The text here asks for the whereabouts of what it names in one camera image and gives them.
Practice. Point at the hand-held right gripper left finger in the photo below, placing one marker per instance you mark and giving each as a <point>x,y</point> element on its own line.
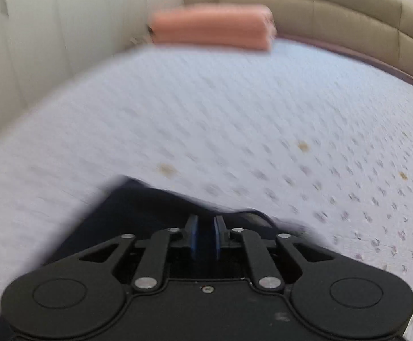
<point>193,238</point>

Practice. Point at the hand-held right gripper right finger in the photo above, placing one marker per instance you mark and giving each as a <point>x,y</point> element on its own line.
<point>216,238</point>

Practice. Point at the black hooded sweatshirt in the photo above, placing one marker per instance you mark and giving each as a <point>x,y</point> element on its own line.
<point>139,206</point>

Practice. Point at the bed with floral sheet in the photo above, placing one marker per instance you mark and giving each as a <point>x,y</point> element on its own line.
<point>228,113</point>

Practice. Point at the pink folded blanket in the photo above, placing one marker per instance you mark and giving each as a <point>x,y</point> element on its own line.
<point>213,25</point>

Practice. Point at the white wardrobe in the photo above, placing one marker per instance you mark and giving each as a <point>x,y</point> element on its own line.
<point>68,32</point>

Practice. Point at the beige padded headboard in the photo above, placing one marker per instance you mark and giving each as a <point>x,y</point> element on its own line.
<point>334,10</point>

